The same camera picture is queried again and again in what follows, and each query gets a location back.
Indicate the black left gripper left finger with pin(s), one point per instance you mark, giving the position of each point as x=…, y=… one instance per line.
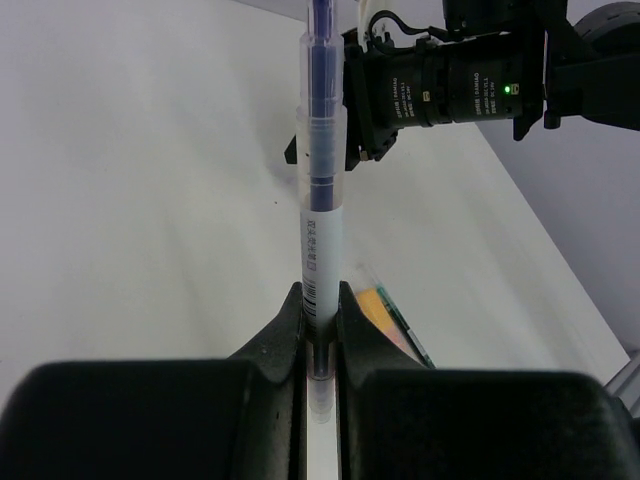
x=242, y=417

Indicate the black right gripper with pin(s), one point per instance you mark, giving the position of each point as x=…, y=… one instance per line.
x=382, y=94

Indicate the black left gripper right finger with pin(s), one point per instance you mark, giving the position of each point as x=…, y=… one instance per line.
x=398, y=419

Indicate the green fineliner pen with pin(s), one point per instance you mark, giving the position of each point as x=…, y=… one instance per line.
x=403, y=325

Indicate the orange highlighter marker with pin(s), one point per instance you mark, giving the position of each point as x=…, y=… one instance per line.
x=402, y=345

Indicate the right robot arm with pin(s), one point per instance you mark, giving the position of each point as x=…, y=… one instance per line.
x=493, y=60

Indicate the aluminium mounting rail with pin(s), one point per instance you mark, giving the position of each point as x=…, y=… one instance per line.
x=625, y=385

